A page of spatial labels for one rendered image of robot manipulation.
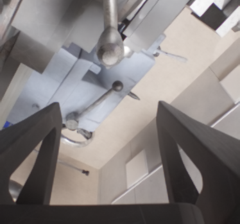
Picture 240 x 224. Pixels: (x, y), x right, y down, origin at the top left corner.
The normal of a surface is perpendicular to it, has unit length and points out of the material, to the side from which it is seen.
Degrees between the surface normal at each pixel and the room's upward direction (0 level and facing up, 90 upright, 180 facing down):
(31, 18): 90
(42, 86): 90
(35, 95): 90
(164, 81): 90
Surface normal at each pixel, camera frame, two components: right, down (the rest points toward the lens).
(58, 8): 0.03, 0.58
